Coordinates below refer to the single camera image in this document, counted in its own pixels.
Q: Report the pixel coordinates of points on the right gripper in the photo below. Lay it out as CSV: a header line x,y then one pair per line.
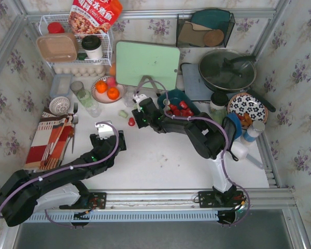
x,y
139,117

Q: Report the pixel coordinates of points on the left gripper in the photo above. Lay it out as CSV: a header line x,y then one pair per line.
x,y
101,140

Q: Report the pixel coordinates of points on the green capsule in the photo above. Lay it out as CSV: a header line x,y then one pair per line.
x,y
123,114
166,102

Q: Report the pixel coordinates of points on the red capsule bottom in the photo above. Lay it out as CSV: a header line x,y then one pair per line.
x,y
173,107

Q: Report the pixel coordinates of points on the teal plastic storage basket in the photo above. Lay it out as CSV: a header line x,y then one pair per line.
x,y
176,96

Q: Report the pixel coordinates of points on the red capsule number two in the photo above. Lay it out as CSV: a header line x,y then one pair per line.
x,y
183,105

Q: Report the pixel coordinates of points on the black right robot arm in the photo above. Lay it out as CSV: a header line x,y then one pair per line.
x,y
210,139

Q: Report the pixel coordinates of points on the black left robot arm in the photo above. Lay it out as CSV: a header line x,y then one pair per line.
x,y
20,194

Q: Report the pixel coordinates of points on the white strainer basket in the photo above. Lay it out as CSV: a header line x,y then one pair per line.
x,y
59,105

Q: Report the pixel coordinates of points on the clear glass tumbler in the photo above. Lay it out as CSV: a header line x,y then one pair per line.
x,y
128,97

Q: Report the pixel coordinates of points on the metal cutting board stand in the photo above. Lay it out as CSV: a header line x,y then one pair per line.
x,y
147,80

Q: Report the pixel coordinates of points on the orange right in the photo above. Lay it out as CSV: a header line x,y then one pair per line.
x,y
113,93

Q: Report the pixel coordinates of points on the metal fork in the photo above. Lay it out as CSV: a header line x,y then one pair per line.
x,y
75,121

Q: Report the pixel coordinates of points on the clear glass near rack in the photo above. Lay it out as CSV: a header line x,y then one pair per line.
x,y
93,108

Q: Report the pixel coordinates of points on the fruit plate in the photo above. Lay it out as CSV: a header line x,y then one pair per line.
x,y
102,97

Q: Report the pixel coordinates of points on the peach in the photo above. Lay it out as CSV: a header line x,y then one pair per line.
x,y
111,81

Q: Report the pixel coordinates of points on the striped kitchen towel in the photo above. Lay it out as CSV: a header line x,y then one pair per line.
x,y
50,141

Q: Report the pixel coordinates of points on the orange left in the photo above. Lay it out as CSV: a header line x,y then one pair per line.
x,y
101,86

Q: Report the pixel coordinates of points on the green ribbed glass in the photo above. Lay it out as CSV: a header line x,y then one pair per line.
x,y
85,98

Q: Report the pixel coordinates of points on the orange behind board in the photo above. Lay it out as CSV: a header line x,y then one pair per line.
x,y
112,70

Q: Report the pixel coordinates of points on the green cutting board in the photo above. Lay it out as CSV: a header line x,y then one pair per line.
x,y
135,60

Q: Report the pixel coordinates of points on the grey induction cooker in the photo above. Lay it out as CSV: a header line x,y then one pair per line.
x,y
194,84

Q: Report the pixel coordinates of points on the grey glass cup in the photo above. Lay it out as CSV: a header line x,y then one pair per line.
x,y
77,88

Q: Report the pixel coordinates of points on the clear lidded container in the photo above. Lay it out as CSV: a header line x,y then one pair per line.
x,y
61,85

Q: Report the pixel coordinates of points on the green glass tumbler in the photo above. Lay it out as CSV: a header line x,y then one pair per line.
x,y
218,115

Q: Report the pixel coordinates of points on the egg tray with eggs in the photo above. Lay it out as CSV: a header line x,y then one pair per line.
x,y
81,71

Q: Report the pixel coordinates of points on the white cup black lid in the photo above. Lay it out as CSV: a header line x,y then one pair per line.
x,y
93,46

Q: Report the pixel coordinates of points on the black frying pan with lid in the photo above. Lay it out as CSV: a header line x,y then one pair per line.
x,y
229,71

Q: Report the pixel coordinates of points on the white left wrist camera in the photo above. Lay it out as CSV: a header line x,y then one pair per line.
x,y
104,129

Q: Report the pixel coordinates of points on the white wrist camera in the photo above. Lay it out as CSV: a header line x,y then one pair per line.
x,y
138,98
104,129

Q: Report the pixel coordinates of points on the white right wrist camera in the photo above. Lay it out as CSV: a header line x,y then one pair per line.
x,y
138,98

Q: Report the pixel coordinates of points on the white wire rack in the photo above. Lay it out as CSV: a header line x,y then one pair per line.
x,y
62,19

